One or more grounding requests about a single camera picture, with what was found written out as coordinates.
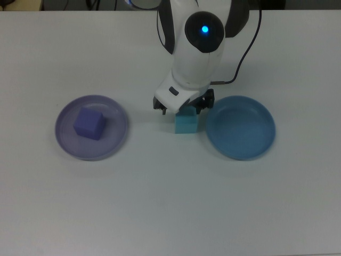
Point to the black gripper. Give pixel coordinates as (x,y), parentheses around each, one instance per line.
(208,95)

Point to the teal cube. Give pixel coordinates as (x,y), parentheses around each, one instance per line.
(186,124)

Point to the purple cube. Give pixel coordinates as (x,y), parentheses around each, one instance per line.
(88,124)

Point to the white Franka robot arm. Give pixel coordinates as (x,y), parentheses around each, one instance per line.
(194,53)

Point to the blue plate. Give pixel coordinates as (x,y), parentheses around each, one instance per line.
(239,130)

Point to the purple plate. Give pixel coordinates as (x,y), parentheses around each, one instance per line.
(66,133)

